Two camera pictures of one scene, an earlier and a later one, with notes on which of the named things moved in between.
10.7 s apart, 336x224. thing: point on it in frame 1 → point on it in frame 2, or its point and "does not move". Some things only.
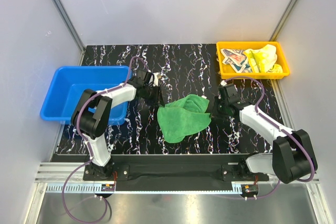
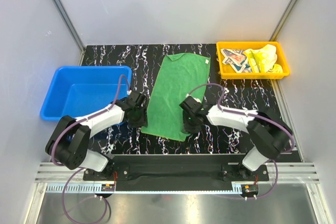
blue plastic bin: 69,83 does not move
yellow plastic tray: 227,72 does not move
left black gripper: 157,99 → 142,121
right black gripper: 216,114 → 188,128
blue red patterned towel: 238,60 does not move
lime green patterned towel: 262,60 does not move
